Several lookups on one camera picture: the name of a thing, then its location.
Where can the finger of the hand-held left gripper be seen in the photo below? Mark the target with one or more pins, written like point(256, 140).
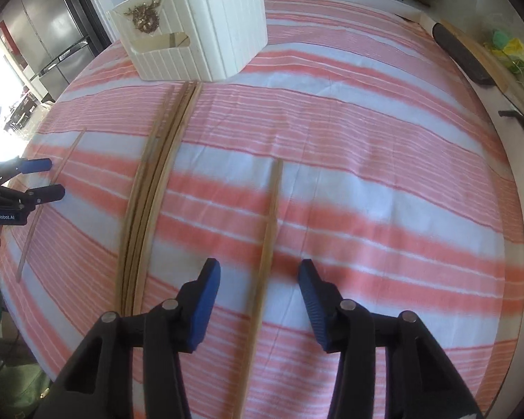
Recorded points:
point(48, 193)
point(35, 165)

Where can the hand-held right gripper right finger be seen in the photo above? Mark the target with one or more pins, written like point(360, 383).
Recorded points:
point(314, 305)

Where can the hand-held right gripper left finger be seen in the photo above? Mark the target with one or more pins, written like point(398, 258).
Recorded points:
point(205, 305)

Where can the wooden chopstick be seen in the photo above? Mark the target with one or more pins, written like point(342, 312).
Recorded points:
point(73, 150)
point(268, 235)

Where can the bundle of wooden chopsticks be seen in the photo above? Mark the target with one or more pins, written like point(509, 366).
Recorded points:
point(144, 209)

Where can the cream utensil holder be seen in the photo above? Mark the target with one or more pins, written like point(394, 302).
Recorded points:
point(227, 30)

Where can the wooden living room furniture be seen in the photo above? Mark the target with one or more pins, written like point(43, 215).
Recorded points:
point(26, 111)

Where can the red hanging cloth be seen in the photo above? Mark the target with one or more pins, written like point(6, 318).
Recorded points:
point(8, 41)

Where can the pink striped tablecloth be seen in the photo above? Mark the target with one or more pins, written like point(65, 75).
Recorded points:
point(353, 183)

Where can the grey refrigerator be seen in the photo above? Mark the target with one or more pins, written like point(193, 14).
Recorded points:
point(48, 17)

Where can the clear plastic bag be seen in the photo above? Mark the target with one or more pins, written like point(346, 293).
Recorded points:
point(513, 50)

